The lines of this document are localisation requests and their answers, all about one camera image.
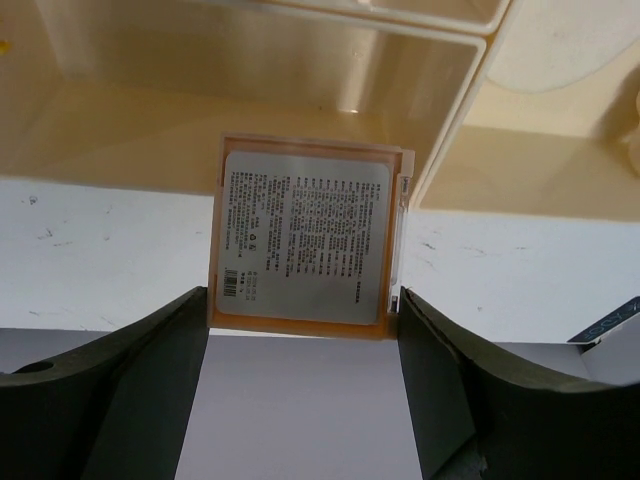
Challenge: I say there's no peach square compact case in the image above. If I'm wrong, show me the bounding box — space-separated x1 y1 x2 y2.
207 133 415 340

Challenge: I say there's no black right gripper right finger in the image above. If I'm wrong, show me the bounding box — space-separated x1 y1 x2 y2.
397 289 639 479

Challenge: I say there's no cream three-compartment organizer box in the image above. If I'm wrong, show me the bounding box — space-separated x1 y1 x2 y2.
1 1 639 222

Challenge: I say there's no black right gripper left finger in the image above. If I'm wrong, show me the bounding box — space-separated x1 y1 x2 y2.
1 287 209 479

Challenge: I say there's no round cream powder puff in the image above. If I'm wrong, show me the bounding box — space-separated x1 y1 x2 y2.
488 0 639 93

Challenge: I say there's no dark table corner label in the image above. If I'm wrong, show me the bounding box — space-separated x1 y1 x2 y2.
568 296 639 345

